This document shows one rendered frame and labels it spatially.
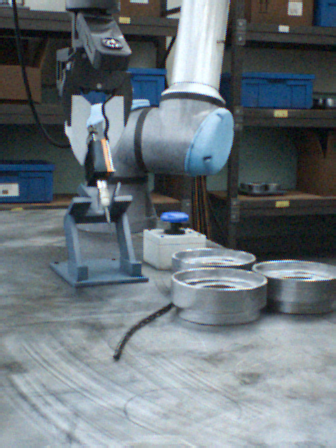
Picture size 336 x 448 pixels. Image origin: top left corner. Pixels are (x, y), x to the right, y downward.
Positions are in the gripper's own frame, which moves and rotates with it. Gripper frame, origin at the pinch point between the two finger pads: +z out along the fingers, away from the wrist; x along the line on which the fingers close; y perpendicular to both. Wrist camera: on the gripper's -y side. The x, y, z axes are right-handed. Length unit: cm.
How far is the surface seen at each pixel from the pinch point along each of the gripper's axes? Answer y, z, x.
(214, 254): -8.1, 12.6, -13.7
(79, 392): -40.8, 16.0, 14.0
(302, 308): -26.7, 15.2, -15.6
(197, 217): 320, 61, -163
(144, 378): -39.6, 16.0, 8.0
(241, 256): -11.1, 12.4, -16.2
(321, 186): 320, 44, -251
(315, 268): -19.9, 12.5, -21.6
